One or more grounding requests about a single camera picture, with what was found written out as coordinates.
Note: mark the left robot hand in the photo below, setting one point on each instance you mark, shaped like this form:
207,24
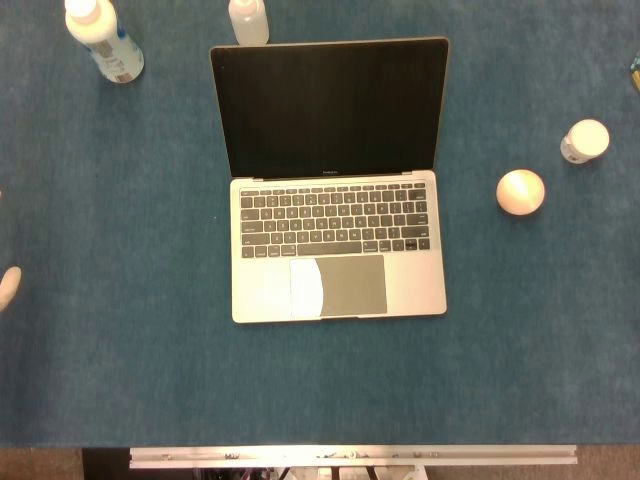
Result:
9,287

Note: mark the silver laptop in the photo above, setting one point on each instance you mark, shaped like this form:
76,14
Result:
330,110

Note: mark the blue felt table mat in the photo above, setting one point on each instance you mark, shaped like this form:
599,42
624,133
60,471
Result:
100,350

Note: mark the white bottle blue label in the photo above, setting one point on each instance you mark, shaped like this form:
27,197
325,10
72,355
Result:
107,45

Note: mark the small clear plastic bottle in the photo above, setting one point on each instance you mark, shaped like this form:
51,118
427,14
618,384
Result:
248,25

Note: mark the pale orange ball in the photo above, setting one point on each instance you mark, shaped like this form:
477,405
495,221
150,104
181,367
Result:
520,192

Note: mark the small white lidded jar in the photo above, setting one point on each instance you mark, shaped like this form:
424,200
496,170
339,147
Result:
587,140

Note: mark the clear jar of coloured blocks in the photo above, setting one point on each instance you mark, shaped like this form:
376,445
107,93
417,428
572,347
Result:
635,75

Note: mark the aluminium rail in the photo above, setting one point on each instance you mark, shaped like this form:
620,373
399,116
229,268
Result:
350,456

